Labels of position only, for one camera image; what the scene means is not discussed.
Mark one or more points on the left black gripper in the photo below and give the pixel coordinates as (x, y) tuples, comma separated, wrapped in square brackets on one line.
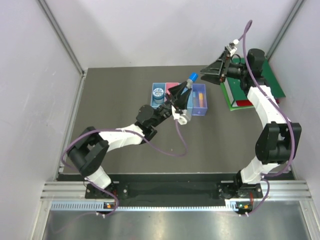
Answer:
[(181, 101)]

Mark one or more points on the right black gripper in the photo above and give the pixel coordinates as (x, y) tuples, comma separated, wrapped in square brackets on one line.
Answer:
[(215, 69)]

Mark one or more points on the pink drawer box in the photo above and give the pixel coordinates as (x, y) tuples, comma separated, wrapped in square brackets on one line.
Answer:
[(169, 85)]

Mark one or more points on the blue slime jar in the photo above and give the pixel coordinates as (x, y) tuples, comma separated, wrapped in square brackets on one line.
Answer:
[(158, 95)]

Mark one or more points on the grey blue glue stick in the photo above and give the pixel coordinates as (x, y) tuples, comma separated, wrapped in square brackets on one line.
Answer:
[(191, 79)]

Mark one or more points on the orange highlighter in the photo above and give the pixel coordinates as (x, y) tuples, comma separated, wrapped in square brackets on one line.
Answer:
[(201, 99)]

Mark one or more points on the light green folder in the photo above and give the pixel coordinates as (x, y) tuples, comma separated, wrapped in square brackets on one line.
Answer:
[(232, 92)]

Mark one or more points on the purple drawer box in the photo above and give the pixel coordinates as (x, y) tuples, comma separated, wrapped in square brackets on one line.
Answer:
[(197, 111)]

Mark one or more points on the dark green binder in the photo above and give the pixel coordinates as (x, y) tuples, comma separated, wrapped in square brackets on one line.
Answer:
[(276, 89)]

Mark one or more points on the red folder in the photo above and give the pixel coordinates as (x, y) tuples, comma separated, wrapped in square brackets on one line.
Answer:
[(241, 104)]

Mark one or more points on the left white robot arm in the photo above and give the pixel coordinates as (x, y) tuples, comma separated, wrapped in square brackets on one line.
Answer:
[(88, 151)]

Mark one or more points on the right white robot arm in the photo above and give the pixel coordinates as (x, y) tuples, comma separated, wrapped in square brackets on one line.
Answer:
[(278, 141)]

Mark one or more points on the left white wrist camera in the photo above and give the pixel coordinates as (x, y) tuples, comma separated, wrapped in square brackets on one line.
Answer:
[(182, 118)]

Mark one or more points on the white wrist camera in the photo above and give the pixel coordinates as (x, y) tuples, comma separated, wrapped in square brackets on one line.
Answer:
[(182, 118), (231, 48)]

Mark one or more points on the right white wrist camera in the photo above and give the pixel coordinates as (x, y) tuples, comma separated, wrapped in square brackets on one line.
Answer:
[(231, 48)]

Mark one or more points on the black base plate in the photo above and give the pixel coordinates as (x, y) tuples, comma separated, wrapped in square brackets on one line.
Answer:
[(209, 190)]

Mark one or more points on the grey slotted cable duct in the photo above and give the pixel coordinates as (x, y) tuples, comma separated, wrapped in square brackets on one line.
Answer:
[(230, 206)]

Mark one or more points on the aluminium front rail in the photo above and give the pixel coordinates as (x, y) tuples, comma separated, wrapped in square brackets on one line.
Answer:
[(279, 190)]

